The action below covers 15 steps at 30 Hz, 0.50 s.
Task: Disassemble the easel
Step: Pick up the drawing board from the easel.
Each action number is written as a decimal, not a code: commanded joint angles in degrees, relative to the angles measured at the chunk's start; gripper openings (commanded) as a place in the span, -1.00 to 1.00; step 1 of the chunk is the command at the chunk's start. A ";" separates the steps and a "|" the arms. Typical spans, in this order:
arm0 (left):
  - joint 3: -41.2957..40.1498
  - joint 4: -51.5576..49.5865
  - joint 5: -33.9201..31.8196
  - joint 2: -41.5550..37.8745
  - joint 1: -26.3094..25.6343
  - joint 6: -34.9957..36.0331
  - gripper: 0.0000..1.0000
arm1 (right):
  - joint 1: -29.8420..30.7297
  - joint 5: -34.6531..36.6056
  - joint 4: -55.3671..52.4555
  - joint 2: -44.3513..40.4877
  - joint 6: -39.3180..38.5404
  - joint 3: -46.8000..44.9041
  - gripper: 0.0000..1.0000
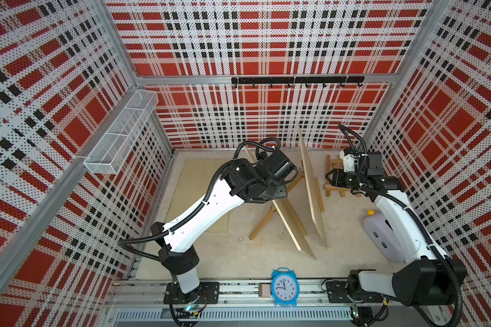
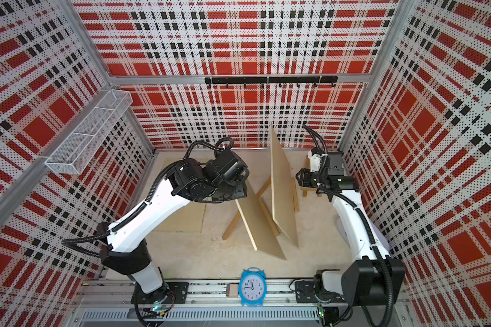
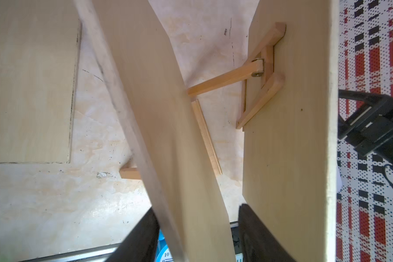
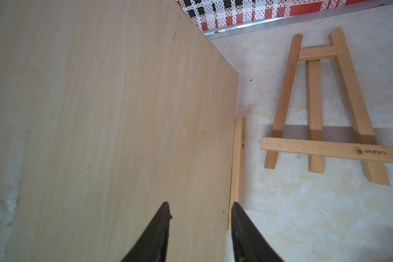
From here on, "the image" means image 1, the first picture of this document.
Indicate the white wire basket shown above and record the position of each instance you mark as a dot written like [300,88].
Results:
[131,116]

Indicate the blue alarm clock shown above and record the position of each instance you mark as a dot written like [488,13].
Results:
[285,288]

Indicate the plywood board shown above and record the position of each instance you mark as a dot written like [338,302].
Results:
[297,237]
[317,219]
[192,184]

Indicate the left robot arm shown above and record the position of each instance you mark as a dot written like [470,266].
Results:
[256,174]

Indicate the white purple toy device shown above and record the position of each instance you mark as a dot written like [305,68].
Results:
[379,229]

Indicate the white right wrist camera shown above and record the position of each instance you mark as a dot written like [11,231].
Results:
[349,157]

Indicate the black hook rail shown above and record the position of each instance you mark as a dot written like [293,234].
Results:
[341,80]

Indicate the small beige box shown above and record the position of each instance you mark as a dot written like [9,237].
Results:
[264,290]

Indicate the wooden easel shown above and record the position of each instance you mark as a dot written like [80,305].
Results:
[272,210]
[315,197]
[336,163]

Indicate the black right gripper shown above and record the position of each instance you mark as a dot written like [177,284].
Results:
[339,174]

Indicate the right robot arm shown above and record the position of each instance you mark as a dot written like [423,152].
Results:
[430,277]

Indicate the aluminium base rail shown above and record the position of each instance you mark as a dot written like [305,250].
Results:
[236,302]

